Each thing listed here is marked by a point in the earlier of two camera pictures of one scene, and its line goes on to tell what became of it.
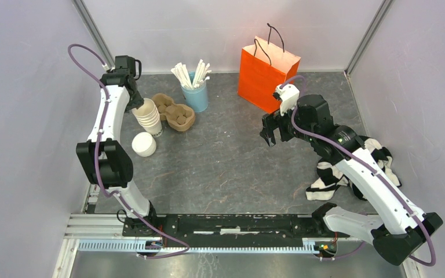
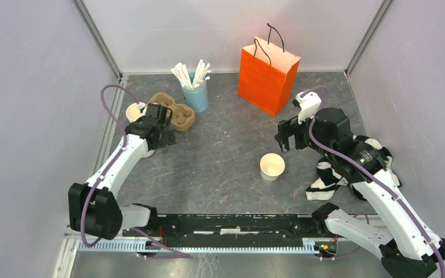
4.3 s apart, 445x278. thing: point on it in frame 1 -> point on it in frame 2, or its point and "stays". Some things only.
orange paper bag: x=263 y=68 stays
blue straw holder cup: x=196 y=99 stays
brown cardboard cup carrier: x=179 y=117 stays
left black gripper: x=137 y=102 -> x=168 y=136
